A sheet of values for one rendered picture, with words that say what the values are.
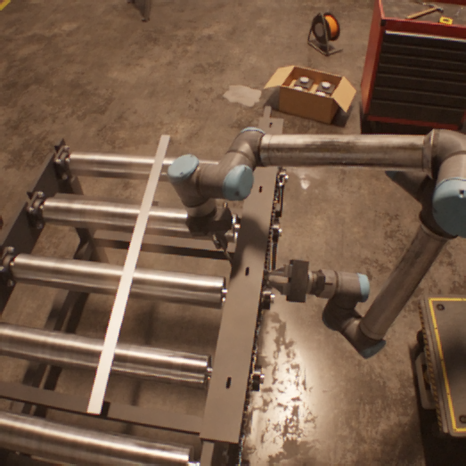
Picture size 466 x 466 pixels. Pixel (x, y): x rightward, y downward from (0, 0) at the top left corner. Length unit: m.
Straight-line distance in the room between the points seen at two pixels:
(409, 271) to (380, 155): 0.35
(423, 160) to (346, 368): 1.56
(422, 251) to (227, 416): 0.64
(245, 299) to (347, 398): 1.27
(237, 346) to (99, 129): 2.91
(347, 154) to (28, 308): 2.17
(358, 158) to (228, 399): 0.65
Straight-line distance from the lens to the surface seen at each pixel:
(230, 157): 1.25
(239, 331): 1.24
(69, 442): 1.48
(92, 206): 1.95
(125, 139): 3.73
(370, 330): 1.51
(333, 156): 1.19
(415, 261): 1.32
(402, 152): 1.15
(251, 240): 1.40
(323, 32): 4.62
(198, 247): 2.46
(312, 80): 3.96
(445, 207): 1.01
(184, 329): 2.59
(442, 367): 2.27
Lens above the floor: 2.26
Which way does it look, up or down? 51 degrees down
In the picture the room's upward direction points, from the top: 3 degrees counter-clockwise
